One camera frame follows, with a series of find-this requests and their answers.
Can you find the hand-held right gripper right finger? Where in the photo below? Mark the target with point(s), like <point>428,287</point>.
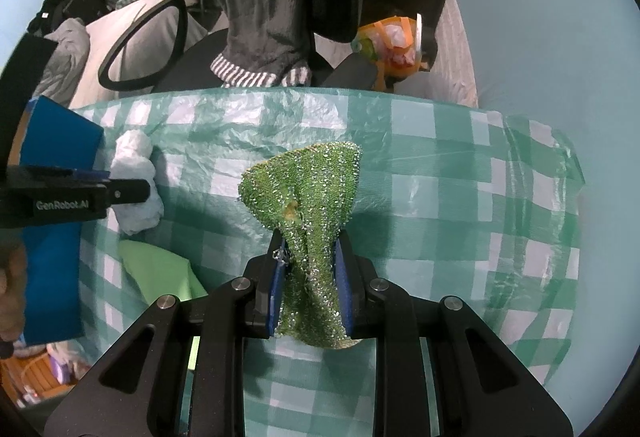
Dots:
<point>344,297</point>

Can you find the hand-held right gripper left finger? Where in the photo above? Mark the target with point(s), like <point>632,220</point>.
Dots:
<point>276,297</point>

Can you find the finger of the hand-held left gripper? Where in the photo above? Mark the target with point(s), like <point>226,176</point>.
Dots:
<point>130,192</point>

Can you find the white cloth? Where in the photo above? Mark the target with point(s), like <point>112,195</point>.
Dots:
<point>137,217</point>

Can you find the cardboard box with blue rim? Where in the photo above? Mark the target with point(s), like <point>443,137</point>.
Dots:
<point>55,267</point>

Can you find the light green cloth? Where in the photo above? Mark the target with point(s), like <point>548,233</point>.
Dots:
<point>160,267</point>

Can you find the green glitter scouring cloth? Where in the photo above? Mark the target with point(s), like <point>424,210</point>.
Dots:
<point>305,197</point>

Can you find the person's left hand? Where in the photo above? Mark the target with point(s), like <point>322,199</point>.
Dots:
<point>11,292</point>

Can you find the grey quilted jacket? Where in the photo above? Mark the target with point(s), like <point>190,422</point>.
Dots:
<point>62,52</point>

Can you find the black clothes pile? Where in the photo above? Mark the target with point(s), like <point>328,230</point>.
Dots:
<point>70,7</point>

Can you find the orange plastic bag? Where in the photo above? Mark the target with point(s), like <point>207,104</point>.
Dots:
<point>395,47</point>

